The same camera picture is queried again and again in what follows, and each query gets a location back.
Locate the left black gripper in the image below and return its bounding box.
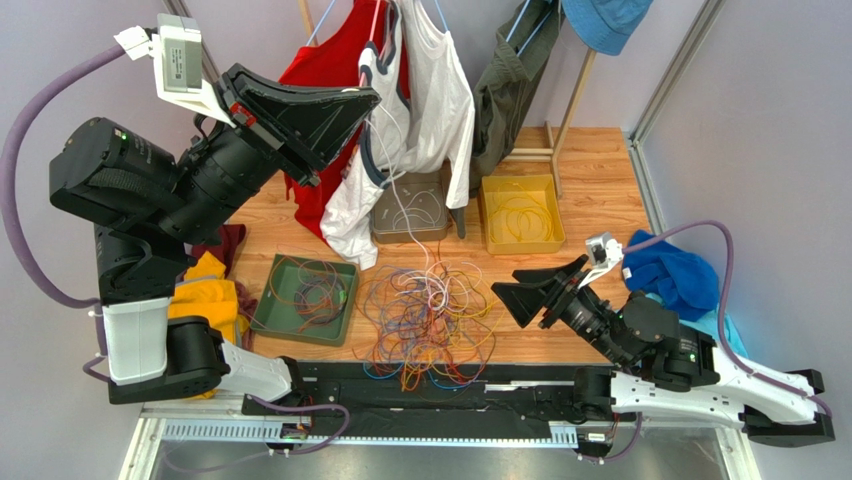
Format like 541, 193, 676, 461
153, 66, 380, 249

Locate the yellow cable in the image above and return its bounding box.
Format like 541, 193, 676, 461
489, 180, 555, 245

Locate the white cable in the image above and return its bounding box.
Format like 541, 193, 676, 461
362, 99, 491, 311

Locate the multicolour cable pile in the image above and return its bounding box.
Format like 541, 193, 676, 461
355, 242, 501, 394

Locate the orange cable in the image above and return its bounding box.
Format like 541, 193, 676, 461
269, 256, 351, 335

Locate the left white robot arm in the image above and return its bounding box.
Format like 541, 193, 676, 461
49, 65, 381, 404

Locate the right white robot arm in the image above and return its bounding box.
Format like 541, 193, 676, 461
491, 255, 836, 448

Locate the red hanging shirt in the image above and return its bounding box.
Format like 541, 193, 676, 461
279, 1, 389, 238

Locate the yellow plastic tray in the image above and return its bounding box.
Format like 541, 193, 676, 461
479, 175, 565, 255

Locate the white hanging tank top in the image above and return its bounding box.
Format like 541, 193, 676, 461
320, 1, 475, 270

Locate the dark blue towel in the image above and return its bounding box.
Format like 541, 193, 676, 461
622, 241, 720, 321

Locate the wooden clothes rack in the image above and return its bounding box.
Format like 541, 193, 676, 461
297, 0, 598, 200

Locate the green plastic tray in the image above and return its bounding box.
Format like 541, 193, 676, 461
251, 254, 359, 347

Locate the cyan cloth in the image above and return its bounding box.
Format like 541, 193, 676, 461
679, 309, 749, 358

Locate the yellow cloth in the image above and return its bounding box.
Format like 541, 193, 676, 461
168, 252, 258, 344

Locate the olive green hanging garment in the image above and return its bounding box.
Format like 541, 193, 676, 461
469, 1, 564, 199

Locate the blue bucket hat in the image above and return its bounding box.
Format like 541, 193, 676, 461
561, 0, 653, 56

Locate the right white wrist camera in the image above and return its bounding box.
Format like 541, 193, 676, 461
579, 232, 624, 288

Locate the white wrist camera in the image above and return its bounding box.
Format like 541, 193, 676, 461
151, 13, 236, 127
579, 232, 624, 288

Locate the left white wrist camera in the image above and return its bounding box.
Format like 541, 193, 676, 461
151, 13, 236, 127

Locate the black coiled cable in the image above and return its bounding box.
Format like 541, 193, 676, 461
292, 269, 353, 327

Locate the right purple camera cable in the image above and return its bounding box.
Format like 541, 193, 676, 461
575, 219, 833, 464

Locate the purple camera cable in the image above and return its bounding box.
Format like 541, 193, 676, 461
575, 219, 833, 464
0, 43, 351, 471

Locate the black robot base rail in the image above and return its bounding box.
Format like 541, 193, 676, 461
159, 361, 640, 461

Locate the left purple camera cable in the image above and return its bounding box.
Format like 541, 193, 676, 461
0, 43, 351, 471

